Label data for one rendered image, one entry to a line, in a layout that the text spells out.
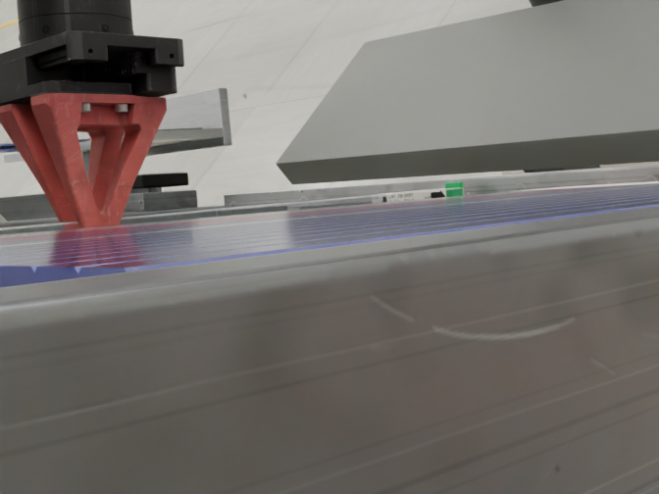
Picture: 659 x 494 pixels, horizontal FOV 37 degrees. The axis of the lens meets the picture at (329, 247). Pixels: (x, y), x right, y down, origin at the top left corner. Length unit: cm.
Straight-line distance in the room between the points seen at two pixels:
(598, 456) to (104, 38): 37
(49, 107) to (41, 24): 5
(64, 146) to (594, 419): 38
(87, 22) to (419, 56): 80
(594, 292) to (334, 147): 105
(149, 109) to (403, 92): 72
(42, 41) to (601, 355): 38
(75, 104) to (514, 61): 72
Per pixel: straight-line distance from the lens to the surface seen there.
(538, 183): 71
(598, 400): 16
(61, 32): 51
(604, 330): 16
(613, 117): 97
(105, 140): 55
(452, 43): 125
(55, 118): 50
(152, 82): 51
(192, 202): 94
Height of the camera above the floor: 113
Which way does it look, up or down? 30 degrees down
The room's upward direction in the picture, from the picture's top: 39 degrees counter-clockwise
